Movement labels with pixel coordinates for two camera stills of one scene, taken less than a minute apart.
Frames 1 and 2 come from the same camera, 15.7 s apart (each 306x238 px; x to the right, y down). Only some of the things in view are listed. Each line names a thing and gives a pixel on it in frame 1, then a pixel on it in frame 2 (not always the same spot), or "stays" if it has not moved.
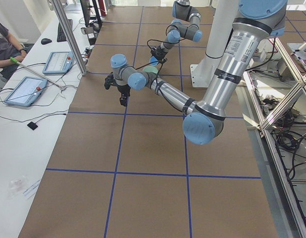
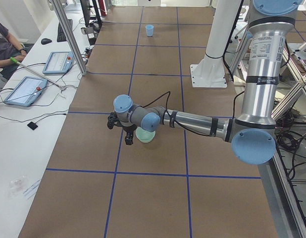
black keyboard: x=61 y=35 stays
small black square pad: x=32 y=125 stays
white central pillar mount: x=223 y=14 stays
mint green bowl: x=150 y=69 → x=143 y=136
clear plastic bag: x=16 y=186 stays
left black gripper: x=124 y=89 → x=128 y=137
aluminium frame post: x=75 y=44 stays
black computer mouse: x=46 y=41 stays
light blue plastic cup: x=153 y=61 → x=149 y=30
